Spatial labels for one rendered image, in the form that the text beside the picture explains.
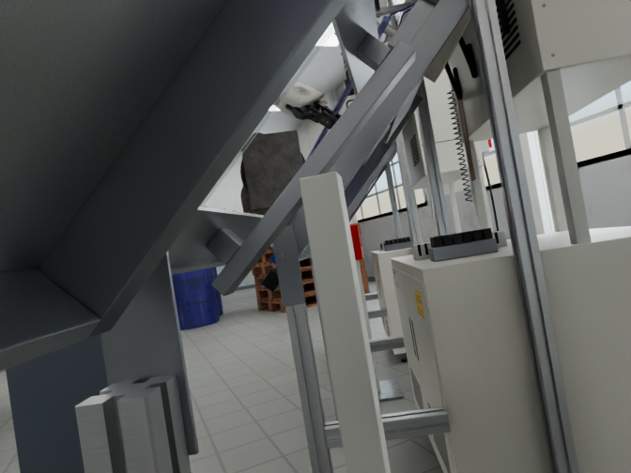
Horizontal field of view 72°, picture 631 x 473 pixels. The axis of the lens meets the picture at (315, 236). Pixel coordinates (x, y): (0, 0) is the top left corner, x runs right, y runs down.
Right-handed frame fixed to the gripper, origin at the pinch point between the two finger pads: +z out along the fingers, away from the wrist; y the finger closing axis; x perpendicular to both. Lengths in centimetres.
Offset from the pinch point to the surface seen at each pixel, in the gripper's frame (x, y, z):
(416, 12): -24.1, 19.1, 4.1
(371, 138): -2.5, -3.1, 11.8
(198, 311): 396, 175, -153
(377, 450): 16, -53, 45
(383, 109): -7.8, 1.2, 10.7
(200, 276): 371, 199, -175
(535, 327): 12, -11, 62
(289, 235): 15.4, -24.7, 9.3
